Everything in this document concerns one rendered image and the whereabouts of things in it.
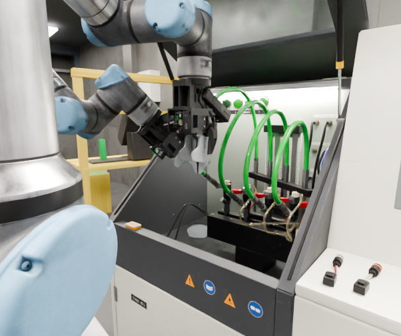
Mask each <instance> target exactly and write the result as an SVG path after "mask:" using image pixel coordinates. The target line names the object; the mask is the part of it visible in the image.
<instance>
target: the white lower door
mask: <svg viewBox="0 0 401 336"><path fill-rule="evenodd" d="M114 296H115V301H116V304H117V326H118V336H245V335H243V334H242V333H239V332H238V331H236V330H234V329H232V328H230V327H229V326H227V325H225V324H223V323H221V322H220V321H217V320H216V319H214V318H212V317H211V316H209V315H207V314H205V313H203V312H202V311H199V310H198V309H196V308H194V307H192V306H191V305H189V304H187V303H185V302H184V301H181V300H180V299H178V298H176V297H174V296H172V295H171V294H169V293H167V292H166V291H163V290H162V289H159V288H158V287H156V286H154V285H153V284H151V283H149V282H147V281H145V280H144V279H141V278H140V277H138V276H136V275H134V274H133V273H131V272H129V271H127V270H126V269H123V268H122V267H120V266H118V265H116V264H115V285H114Z"/></svg>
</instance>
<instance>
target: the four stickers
mask: <svg viewBox="0 0 401 336"><path fill-rule="evenodd" d="M184 273H185V285H188V286H190V287H193V288H195V276H194V275H193V274H190V273H188V272H186V271H184ZM203 287H204V292H205V293H208V294H209V295H212V296H214V297H215V283H214V282H212V281H209V280H207V279H205V278H203ZM223 303H225V304H227V305H228V306H230V307H232V308H234V309H236V295H235V294H234V293H231V292H230V291H227V290H226V289H223ZM263 308H264V305H261V304H260V303H257V302H256V301H253V300H252V299H249V298H248V311H247V313H249V314H251V315H253V316H254V317H256V318H258V319H260V320H262V316H263Z"/></svg>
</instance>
